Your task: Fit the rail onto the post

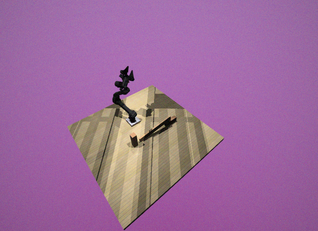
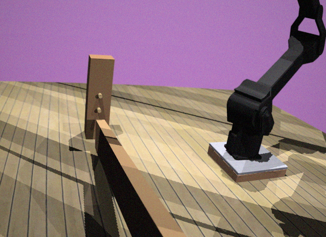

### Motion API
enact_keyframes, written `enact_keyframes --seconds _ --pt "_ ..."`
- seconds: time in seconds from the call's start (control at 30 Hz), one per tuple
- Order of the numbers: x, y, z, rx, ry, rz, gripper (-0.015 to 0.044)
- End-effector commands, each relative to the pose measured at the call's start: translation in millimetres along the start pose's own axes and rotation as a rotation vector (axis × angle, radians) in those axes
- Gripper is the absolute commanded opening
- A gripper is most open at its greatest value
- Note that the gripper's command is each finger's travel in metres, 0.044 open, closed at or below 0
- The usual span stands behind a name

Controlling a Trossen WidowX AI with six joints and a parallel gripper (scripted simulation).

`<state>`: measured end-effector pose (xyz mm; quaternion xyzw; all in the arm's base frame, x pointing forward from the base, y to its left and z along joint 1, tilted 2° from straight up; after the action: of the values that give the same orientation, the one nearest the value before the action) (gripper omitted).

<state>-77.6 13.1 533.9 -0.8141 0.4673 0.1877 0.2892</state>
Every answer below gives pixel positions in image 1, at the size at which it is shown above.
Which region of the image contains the short wooden post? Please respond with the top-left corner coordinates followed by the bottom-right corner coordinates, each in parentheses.
top-left (130, 116), bottom-right (177, 148)

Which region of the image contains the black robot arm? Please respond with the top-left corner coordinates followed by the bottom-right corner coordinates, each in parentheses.
top-left (112, 81), bottom-right (137, 123)

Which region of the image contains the long wooden rail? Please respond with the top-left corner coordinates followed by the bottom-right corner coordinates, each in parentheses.
top-left (139, 116), bottom-right (171, 142)

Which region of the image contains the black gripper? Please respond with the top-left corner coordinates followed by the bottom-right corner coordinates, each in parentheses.
top-left (120, 66), bottom-right (134, 83)

